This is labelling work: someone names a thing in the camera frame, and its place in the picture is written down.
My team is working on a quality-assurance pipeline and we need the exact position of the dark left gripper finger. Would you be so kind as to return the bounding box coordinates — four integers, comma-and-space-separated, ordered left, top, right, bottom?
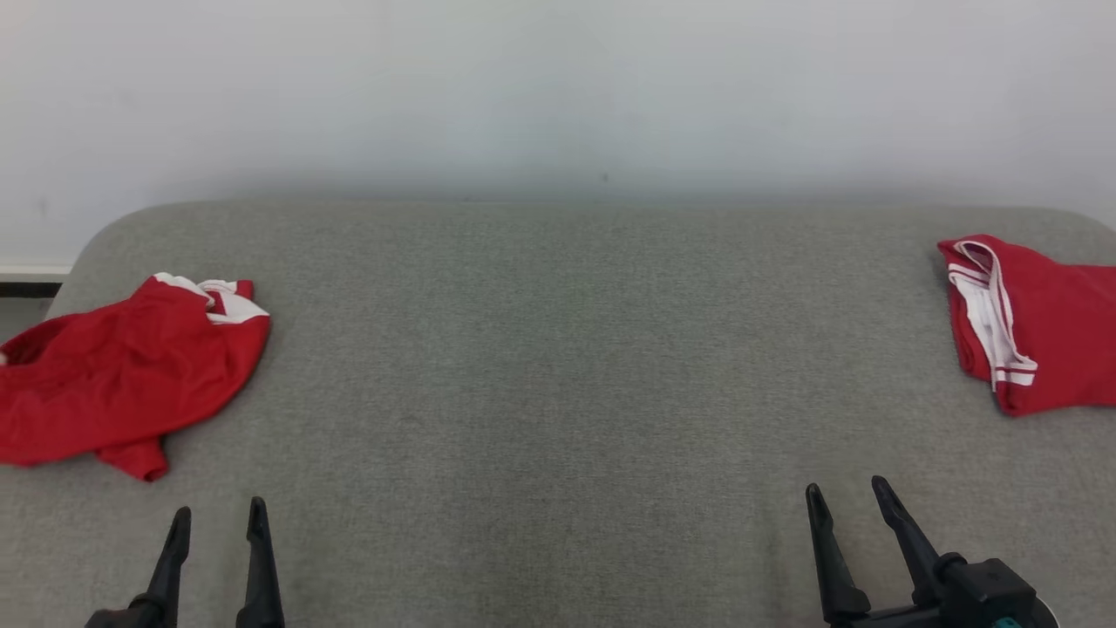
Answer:
235, 496, 286, 628
129, 506, 193, 628

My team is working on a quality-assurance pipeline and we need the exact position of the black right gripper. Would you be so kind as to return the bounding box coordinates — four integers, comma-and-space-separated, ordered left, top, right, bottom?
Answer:
805, 475, 948, 628

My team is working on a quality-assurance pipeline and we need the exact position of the red white basketball jersey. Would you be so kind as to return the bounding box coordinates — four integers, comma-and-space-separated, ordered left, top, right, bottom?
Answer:
937, 234, 1116, 418

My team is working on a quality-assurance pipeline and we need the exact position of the dark wall baseboard strip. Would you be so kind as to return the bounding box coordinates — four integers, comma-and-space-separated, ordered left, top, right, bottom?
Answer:
0, 265, 73, 300

